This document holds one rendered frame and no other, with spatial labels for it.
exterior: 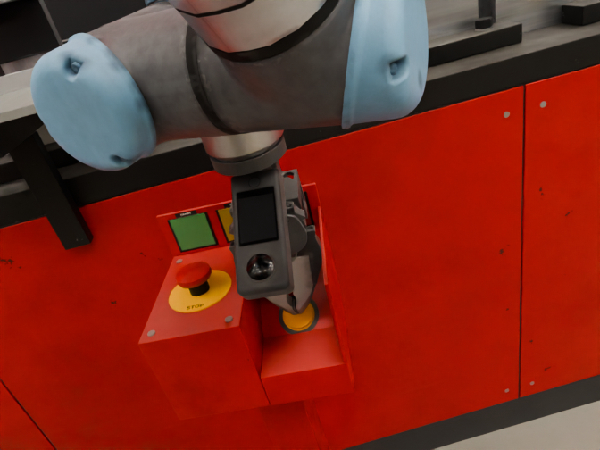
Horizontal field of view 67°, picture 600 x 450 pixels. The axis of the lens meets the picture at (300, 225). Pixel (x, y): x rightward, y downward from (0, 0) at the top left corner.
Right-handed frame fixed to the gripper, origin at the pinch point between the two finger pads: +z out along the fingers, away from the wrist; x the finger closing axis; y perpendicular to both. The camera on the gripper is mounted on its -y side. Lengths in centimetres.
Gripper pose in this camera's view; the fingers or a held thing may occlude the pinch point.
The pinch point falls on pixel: (295, 309)
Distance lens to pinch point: 52.8
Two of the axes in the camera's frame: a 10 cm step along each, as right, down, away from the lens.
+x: -9.7, 2.0, 1.1
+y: -0.3, -5.7, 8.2
